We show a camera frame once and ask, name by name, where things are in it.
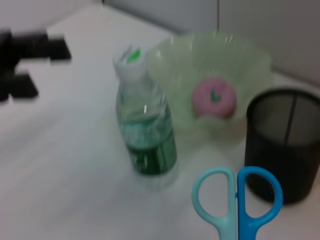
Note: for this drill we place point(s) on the pale green glass fruit bowl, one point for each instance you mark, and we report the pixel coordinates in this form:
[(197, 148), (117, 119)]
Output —
[(175, 75)]

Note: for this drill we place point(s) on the blue and teal scissors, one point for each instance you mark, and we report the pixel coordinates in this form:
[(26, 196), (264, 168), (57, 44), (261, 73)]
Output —
[(241, 212)]

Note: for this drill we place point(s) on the clear green-label water bottle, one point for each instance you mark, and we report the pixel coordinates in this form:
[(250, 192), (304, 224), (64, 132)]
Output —
[(150, 155)]

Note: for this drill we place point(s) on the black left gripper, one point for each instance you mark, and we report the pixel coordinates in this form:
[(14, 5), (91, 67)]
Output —
[(5, 62)]

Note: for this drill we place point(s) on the black mesh pen cup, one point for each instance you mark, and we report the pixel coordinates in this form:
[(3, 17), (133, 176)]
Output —
[(287, 150)]

